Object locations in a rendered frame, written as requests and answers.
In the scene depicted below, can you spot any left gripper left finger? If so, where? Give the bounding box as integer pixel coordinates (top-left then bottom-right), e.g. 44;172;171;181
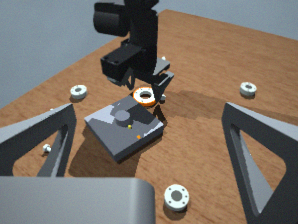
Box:
0;103;77;177

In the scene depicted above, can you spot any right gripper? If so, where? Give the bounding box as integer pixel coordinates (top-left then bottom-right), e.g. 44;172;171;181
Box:
126;40;174;103

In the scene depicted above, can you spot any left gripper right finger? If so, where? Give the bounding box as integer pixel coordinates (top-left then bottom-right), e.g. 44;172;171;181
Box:
221;102;298;224

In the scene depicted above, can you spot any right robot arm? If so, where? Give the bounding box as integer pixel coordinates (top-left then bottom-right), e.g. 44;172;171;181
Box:
93;0;159;87

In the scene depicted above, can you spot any white round plate with orange rim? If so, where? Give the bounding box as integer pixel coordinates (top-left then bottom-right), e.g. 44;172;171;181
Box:
133;87;156;106

